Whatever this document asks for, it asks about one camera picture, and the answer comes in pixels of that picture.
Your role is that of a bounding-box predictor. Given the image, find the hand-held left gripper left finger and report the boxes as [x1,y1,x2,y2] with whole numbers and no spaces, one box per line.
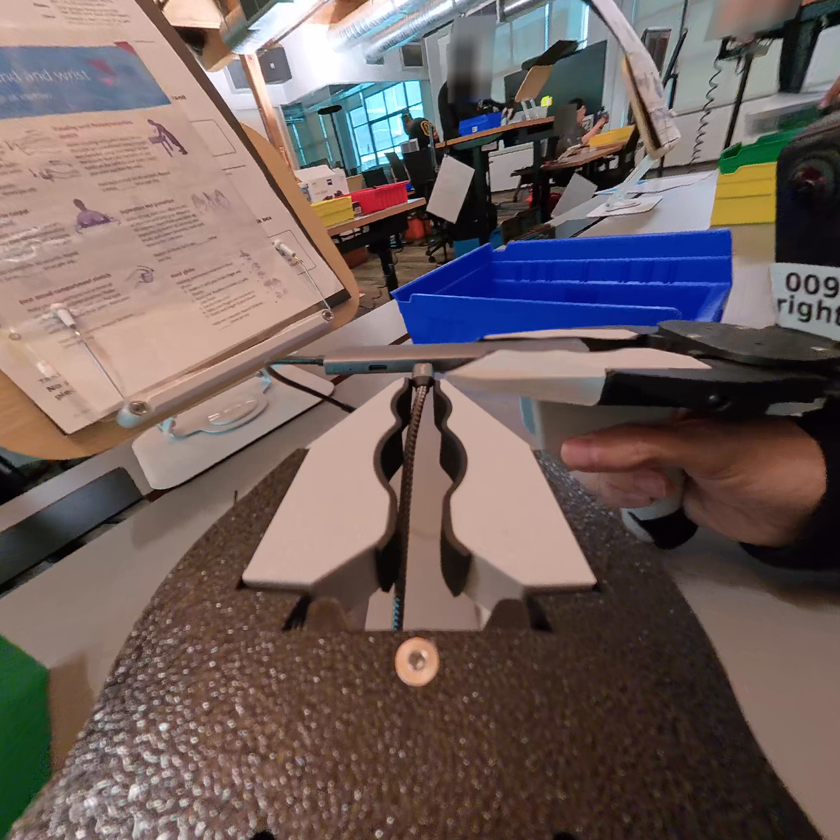
[241,379,413,631]

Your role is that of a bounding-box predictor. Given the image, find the green plastic bin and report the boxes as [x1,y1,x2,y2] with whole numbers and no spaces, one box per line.
[0,633,53,834]
[718,128,818,175]

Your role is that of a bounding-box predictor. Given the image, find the grey braided cable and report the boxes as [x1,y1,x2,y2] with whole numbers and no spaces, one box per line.
[392,363,435,632]

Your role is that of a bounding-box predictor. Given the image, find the white cardboard box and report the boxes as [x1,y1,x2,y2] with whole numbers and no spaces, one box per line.
[298,167,349,204]

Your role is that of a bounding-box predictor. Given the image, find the black office chair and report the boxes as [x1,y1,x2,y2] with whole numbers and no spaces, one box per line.
[402,141,455,263]

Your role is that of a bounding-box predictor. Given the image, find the red plastic bin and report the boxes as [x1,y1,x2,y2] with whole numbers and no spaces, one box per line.
[348,182,409,215]

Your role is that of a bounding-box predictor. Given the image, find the dark green partition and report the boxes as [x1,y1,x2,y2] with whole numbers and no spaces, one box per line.
[504,41,609,120]

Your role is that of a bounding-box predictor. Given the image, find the wooden document stand white base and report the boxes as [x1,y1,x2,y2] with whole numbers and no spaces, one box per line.
[584,0,686,219]
[0,0,361,490]

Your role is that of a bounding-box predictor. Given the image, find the person's right forearm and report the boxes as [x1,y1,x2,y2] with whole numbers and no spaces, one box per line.
[742,400,840,572]

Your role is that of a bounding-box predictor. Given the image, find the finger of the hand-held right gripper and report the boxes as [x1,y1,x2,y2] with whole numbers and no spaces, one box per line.
[445,348,715,406]
[484,325,665,358]

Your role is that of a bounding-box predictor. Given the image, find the blue plastic bin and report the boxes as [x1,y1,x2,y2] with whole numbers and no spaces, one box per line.
[390,228,734,345]

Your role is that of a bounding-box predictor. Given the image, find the printed instruction sheet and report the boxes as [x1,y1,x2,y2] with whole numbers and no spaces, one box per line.
[0,0,345,434]

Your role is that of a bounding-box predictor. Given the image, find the person's right hand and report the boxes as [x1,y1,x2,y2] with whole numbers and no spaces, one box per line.
[560,416,828,549]

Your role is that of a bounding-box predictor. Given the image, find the wooden background desk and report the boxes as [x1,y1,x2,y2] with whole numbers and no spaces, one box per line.
[325,197,427,277]
[436,117,559,224]

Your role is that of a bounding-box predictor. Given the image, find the beige board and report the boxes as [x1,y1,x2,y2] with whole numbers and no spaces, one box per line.
[515,66,553,104]

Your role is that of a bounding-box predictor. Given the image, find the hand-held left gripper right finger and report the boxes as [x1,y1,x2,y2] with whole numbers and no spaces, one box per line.
[433,379,598,629]

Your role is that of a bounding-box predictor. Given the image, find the grey usb hub with cable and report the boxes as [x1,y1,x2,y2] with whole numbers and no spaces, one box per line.
[266,338,592,414]

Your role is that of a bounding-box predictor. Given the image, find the yellow plastic bin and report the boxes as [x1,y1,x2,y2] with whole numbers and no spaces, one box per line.
[310,196,355,228]
[712,163,782,198]
[710,193,779,228]

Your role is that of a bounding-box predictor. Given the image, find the grey hanging sheet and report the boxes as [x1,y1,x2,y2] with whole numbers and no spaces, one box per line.
[427,156,475,224]

